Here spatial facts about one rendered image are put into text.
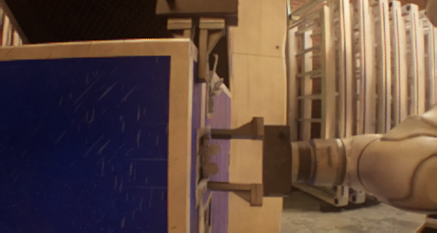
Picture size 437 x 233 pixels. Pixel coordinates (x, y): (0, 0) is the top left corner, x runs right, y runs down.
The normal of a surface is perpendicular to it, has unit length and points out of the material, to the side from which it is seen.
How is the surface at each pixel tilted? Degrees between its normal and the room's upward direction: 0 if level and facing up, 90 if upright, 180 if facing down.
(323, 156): 66
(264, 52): 90
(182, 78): 90
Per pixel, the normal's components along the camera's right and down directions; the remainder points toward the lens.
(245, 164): 0.26, 0.00
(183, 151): -0.09, -0.01
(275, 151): -0.07, -0.42
